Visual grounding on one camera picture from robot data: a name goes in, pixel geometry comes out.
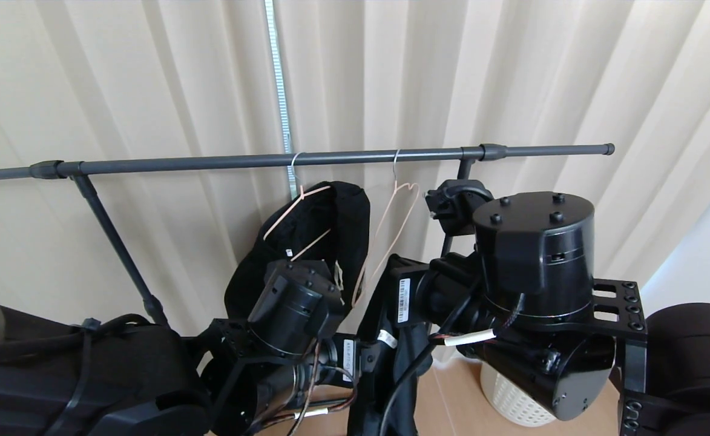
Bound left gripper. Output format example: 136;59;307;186
253;335;384;426

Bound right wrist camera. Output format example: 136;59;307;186
426;180;495;237

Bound black garment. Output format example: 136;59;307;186
347;254;435;436

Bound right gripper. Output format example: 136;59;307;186
388;254;617;423

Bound pink clothes hanger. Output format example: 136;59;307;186
263;151;332;262
350;150;421;308

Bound white laundry basket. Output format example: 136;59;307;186
481;360;560;428

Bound black drawstring shorts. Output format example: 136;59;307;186
225;180;372;323

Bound beige curtain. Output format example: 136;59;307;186
0;0;710;364

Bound black clothes rack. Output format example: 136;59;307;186
0;144;616;331

